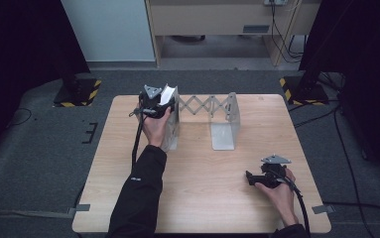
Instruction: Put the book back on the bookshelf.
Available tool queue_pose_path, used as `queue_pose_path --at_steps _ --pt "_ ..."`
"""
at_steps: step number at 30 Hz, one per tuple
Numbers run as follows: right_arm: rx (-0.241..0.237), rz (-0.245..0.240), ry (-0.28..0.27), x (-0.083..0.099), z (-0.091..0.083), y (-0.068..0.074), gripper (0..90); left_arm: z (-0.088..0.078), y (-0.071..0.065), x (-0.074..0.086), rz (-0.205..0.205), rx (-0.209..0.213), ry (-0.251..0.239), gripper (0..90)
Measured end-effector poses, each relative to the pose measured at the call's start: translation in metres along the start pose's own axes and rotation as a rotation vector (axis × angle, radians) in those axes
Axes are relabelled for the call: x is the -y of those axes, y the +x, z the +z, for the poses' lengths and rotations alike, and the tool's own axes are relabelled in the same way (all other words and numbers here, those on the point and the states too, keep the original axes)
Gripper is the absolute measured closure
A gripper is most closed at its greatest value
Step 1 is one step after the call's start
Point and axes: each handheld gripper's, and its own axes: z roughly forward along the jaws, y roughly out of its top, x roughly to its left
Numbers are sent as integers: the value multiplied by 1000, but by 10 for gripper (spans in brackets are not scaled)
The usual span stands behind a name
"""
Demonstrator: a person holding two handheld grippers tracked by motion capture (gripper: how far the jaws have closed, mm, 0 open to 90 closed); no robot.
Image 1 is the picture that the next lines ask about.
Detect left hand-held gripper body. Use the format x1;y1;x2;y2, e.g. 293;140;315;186
138;84;166;120

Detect expandable metal book rack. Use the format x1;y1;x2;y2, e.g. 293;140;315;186
169;86;242;152

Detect light wooden desk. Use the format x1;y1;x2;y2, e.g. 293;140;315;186
144;0;321;67

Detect black curtain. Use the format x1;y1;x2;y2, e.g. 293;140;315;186
0;0;91;167
298;0;380;189

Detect grey book with silhouette cover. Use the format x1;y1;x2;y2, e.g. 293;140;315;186
158;84;181;154

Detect black cables under wooden desk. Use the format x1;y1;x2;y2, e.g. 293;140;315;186
269;0;308;64

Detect left hand-held gripper cable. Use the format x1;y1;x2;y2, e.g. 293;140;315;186
128;107;147;174

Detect white panel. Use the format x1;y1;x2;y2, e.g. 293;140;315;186
61;0;156;62

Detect hand-held gripper cable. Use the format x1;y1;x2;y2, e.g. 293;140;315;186
270;169;313;238
128;107;147;174

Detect black stand base yellow stripes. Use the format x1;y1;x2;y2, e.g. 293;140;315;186
279;74;330;107
53;76;103;108

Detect thin black floor cable loop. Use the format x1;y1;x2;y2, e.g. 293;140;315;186
6;107;34;129

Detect grey tape piece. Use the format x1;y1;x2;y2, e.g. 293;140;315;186
67;203;91;216
311;204;336;215

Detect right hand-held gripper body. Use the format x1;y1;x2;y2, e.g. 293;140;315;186
259;154;293;189

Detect long black floor cable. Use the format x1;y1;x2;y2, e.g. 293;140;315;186
292;98;380;238

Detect person's left hand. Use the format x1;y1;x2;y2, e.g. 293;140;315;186
140;104;173;149

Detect right hand-held gripper cable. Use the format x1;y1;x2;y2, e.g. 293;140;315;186
270;169;313;238

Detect person's right hand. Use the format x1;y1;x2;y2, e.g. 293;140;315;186
254;168;300;228

